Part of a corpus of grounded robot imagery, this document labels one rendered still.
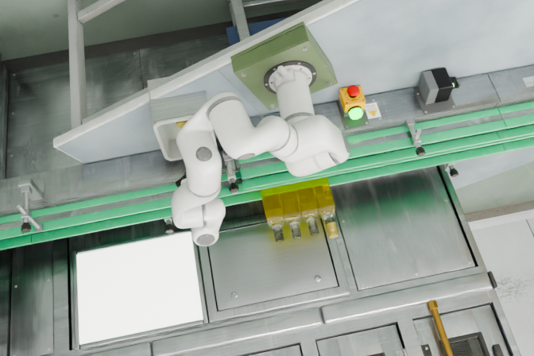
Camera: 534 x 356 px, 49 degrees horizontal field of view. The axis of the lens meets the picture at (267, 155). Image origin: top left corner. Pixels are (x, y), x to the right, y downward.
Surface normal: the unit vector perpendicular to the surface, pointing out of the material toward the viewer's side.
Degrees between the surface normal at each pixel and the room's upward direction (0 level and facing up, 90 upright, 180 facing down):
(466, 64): 0
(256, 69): 3
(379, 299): 90
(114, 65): 90
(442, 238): 90
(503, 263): 88
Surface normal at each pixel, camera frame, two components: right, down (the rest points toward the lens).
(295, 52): 0.14, 0.86
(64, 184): -0.04, -0.50
